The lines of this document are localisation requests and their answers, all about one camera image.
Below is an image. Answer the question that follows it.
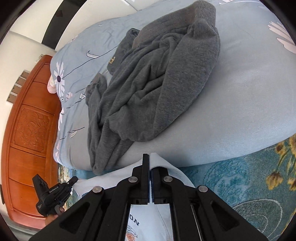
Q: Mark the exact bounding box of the light blue printed t-shirt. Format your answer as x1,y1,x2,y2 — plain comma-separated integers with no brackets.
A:
74,153,194,240

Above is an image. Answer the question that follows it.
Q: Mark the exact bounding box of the person's left hand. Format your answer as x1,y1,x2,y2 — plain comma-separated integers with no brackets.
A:
45,207,65,226

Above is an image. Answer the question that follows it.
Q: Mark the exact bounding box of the orange wooden headboard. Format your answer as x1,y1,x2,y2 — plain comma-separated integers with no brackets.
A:
1,55,61,229

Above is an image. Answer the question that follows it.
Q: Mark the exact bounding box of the teal floral bed blanket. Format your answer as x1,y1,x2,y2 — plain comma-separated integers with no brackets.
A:
58,134,296,241

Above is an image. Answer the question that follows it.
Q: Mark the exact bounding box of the pink floral pillow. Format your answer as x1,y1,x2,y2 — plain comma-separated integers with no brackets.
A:
47,76,57,94

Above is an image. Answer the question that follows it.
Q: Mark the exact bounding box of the grey sweatshirt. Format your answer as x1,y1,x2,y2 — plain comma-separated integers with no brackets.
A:
86,1,220,175

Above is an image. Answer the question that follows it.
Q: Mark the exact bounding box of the light blue floral duvet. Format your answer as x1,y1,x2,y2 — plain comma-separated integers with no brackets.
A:
48,1,295,173

